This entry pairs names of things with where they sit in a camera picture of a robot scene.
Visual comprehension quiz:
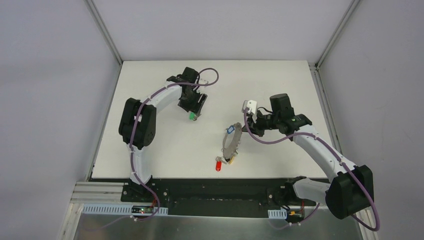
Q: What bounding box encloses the green tag with key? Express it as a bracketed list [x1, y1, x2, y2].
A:
[189, 112, 201, 121]

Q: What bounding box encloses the silver key with red tag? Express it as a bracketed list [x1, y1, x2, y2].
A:
[215, 156, 226, 172]

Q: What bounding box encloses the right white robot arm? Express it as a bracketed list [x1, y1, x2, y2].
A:
[242, 93, 376, 220]

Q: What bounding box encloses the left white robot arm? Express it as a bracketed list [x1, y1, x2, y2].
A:
[118, 67, 209, 203]

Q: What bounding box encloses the blue key tag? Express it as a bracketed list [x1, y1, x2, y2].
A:
[226, 125, 235, 134]

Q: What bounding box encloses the yellow key tag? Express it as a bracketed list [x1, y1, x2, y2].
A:
[228, 156, 235, 165]

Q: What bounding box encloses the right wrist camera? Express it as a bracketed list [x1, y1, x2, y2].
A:
[241, 100, 258, 115]

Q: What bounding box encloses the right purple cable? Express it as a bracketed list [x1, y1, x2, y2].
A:
[243, 107, 381, 232]

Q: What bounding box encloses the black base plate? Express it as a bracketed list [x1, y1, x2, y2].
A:
[120, 178, 317, 219]

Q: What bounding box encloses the right white cable duct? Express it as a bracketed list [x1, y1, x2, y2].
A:
[267, 208, 287, 220]

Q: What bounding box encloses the white cable duct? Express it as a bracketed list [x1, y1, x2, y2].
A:
[81, 203, 157, 217]
[267, 208, 287, 220]

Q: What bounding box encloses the left white cable duct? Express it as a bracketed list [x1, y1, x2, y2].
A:
[81, 203, 157, 217]

